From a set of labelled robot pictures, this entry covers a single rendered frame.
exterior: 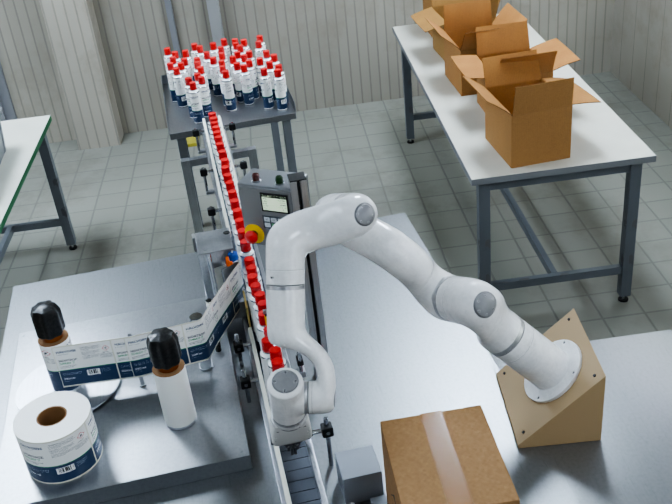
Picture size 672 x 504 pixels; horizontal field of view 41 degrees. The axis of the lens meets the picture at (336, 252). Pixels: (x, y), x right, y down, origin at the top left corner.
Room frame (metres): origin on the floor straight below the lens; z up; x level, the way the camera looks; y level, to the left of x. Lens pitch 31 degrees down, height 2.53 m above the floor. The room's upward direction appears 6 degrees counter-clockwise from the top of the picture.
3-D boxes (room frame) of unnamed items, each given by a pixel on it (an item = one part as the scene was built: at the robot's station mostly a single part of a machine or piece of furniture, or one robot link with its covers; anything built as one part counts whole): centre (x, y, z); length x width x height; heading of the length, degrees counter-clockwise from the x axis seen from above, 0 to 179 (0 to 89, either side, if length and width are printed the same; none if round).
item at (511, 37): (4.03, -0.93, 0.96); 0.53 x 0.45 x 0.37; 94
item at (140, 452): (2.10, 0.68, 0.86); 0.80 x 0.67 x 0.05; 9
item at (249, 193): (2.17, 0.15, 1.38); 0.17 x 0.10 x 0.19; 64
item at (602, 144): (4.48, -0.96, 0.39); 2.20 x 0.80 x 0.78; 2
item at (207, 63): (4.51, 0.48, 0.98); 0.57 x 0.46 x 0.21; 99
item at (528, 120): (3.63, -0.91, 0.97); 0.51 x 0.42 x 0.37; 98
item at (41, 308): (2.13, 0.84, 1.04); 0.09 x 0.09 x 0.29
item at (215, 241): (2.45, 0.38, 1.14); 0.14 x 0.11 x 0.01; 9
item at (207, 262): (2.45, 0.37, 1.01); 0.14 x 0.13 x 0.26; 9
